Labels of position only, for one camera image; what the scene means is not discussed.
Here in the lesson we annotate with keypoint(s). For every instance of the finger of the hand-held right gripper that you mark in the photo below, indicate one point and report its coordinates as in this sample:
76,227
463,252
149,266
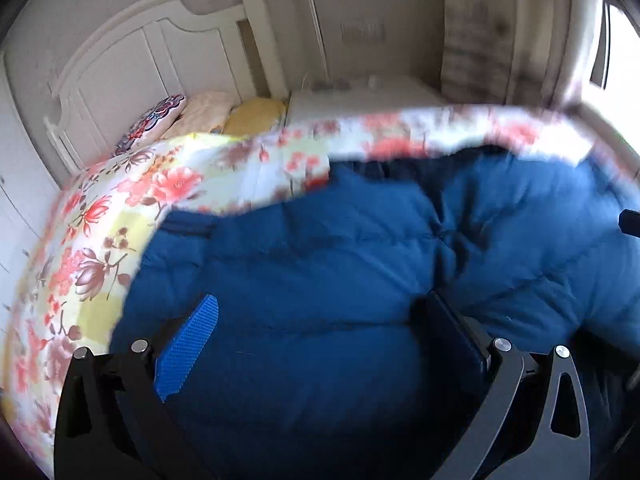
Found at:
631,222

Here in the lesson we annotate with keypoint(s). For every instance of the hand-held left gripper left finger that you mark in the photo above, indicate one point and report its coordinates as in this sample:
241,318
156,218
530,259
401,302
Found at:
190,345

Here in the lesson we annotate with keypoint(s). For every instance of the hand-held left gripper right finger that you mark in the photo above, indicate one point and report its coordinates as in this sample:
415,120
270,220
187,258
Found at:
457,342

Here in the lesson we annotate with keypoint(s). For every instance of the blue down jacket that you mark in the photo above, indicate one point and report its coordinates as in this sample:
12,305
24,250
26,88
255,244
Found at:
325,260

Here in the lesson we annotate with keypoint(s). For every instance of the beige window sill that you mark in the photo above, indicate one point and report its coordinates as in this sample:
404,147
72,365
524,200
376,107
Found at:
600,130

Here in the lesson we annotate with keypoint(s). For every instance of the yellow checked floral quilt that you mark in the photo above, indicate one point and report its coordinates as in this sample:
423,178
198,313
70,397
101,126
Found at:
100,220

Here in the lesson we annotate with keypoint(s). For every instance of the window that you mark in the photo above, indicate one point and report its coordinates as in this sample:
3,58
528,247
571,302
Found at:
622,60

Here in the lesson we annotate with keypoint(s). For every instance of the white floral bed sheet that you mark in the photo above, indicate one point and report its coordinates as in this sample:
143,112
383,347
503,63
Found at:
400,130

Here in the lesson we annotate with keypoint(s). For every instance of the embroidered flower pillow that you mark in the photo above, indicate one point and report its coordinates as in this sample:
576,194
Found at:
150,120

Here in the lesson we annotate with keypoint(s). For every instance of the white wardrobe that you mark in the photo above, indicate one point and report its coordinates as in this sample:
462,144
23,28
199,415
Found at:
20,185

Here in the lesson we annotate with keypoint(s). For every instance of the beige quilted pillow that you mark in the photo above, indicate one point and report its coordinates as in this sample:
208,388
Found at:
205,110

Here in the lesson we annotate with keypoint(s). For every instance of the yellow pillow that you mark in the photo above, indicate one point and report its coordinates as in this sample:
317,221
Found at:
255,115

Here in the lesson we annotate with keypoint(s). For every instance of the printed striped curtain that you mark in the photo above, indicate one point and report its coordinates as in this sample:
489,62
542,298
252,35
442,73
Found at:
480,35

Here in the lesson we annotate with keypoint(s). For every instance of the white nightstand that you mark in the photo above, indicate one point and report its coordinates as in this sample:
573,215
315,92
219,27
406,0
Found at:
360,97

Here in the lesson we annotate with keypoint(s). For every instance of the white wooden headboard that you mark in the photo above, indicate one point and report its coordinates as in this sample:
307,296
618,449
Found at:
125,60

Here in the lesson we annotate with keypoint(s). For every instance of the wall socket panel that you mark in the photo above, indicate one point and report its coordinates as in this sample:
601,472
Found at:
362,31

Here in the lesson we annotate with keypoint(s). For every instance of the white wall conduit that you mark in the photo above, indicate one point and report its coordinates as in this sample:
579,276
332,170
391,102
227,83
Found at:
315,25

